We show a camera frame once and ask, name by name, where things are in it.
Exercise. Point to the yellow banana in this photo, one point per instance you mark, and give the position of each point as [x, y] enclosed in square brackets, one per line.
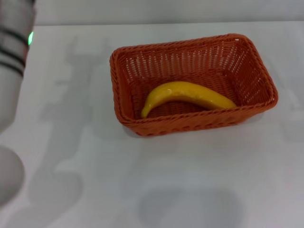
[185, 92]

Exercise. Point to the orange woven rectangular basket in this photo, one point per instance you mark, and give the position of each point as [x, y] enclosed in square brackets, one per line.
[190, 66]

